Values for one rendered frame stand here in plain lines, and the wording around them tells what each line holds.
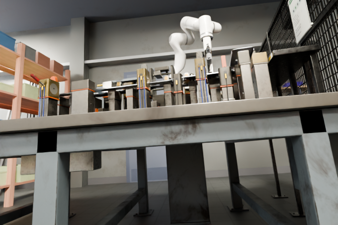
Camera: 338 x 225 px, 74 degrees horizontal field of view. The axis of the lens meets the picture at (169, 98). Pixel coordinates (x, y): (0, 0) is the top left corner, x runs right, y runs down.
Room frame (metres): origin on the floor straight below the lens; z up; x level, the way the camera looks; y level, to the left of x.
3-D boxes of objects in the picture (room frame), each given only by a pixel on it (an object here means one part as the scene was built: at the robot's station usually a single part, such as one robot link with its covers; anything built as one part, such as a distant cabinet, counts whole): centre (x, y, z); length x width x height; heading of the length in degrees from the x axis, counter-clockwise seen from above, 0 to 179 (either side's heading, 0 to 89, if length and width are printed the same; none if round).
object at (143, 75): (1.29, 0.15, 0.87); 0.12 x 0.07 x 0.35; 169
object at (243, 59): (0.99, -0.36, 0.84); 0.05 x 0.05 x 0.29; 79
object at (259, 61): (1.22, -0.53, 0.88); 0.08 x 0.08 x 0.36; 79
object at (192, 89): (1.42, -0.16, 0.84); 0.05 x 0.05 x 0.29; 79
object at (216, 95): (1.39, -0.30, 0.84); 0.07 x 0.04 x 0.29; 79
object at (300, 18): (1.19, -0.81, 1.30); 0.23 x 0.02 x 0.31; 169
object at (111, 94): (1.53, 0.38, 0.84); 0.12 x 0.05 x 0.29; 169
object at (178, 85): (1.25, -0.06, 0.84); 0.10 x 0.05 x 0.29; 169
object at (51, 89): (1.40, 0.79, 0.88); 0.14 x 0.09 x 0.36; 169
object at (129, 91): (1.50, 0.25, 0.84); 0.12 x 0.05 x 0.29; 169
